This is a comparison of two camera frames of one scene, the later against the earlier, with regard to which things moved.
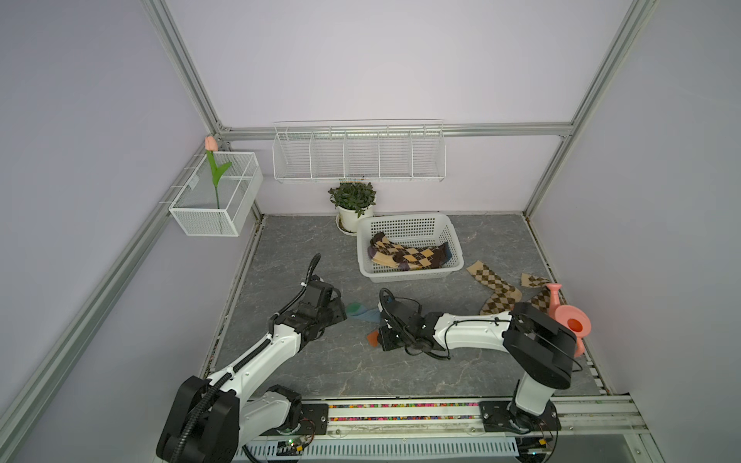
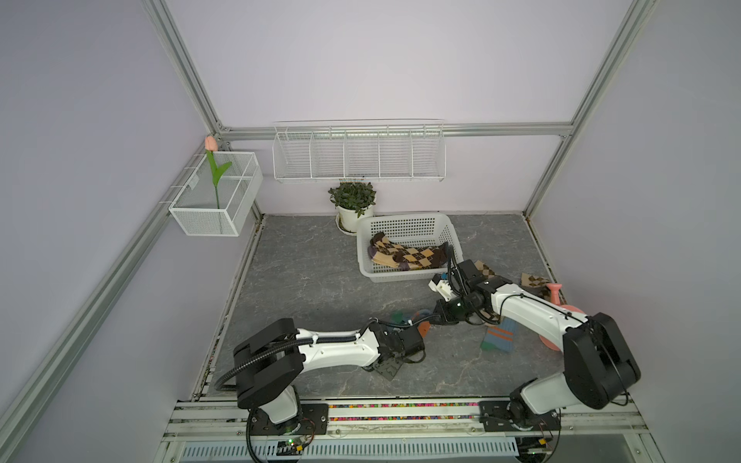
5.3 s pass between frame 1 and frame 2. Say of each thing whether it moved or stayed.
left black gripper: moved
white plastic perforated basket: stayed
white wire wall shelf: stayed
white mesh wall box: stayed
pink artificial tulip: stayed
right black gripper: moved
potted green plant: stayed
